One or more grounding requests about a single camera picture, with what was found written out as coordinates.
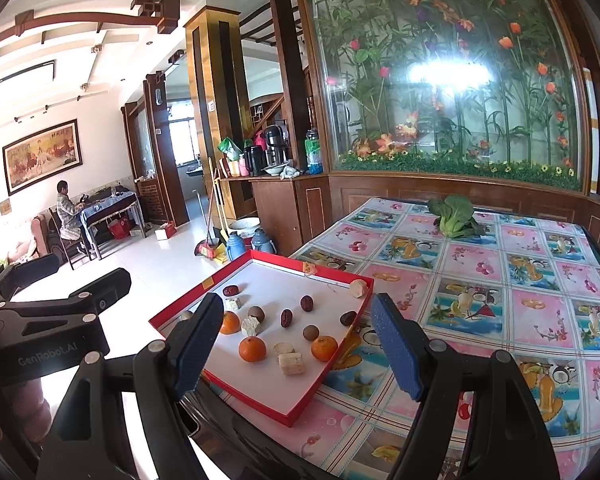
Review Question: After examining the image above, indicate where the wooden square column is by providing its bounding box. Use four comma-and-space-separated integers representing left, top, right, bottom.
185, 6, 253, 216

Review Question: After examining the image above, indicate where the framed wall painting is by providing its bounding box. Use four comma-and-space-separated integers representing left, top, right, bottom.
1, 119, 83, 197

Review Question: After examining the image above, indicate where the dark teal thermos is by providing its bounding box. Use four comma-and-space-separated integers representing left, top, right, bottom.
250, 228, 276, 256

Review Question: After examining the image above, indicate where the person's left hand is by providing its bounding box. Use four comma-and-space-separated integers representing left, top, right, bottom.
0, 377, 56, 443

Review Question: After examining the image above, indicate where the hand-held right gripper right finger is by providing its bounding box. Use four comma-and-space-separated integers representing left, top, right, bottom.
370, 292, 561, 480

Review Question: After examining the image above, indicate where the green bok choy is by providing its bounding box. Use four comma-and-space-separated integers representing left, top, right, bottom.
426, 195, 487, 239

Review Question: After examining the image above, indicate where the red tray with white inside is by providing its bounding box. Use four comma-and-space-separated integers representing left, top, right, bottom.
148, 248, 376, 428

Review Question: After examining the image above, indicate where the red dustpan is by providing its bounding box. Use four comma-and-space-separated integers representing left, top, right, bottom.
194, 240, 226, 261

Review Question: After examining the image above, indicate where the table with blue cloth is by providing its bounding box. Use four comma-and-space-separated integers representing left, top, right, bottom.
80, 190, 146, 261

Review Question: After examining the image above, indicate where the wooden ceiling ornament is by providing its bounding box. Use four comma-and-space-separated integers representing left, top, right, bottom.
130, 0, 181, 36

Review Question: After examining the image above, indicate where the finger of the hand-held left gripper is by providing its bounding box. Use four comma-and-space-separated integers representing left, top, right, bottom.
10, 268, 132, 337
0, 254, 62, 306

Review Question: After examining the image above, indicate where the white basin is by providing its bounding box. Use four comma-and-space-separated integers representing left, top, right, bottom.
228, 217, 261, 236

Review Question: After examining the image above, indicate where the green labelled plastic bottle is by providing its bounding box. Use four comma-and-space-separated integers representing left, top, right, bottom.
305, 129, 322, 175

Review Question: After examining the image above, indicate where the artificial flower glass display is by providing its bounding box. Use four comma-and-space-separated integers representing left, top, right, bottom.
307, 0, 588, 191

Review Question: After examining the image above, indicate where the yellow handled broom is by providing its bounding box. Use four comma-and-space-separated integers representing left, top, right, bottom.
207, 156, 229, 246

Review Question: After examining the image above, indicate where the pink armchair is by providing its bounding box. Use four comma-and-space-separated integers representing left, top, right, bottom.
7, 212, 61, 266

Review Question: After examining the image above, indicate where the light blue thermos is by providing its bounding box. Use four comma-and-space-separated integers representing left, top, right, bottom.
226, 232, 246, 263

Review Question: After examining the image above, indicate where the black coffee pot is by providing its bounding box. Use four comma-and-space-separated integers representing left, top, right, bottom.
264, 125, 284, 166

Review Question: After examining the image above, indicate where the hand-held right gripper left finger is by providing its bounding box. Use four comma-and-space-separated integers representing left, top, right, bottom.
36, 292, 226, 480

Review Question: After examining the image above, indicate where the white yellow rolled poster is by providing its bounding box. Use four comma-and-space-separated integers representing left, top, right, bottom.
581, 66, 595, 193

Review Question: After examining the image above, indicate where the red shopping bag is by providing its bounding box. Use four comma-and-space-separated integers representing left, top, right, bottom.
107, 217, 133, 241

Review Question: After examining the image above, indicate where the wooden partition cabinet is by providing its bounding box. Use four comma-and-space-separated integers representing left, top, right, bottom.
220, 172, 600, 257

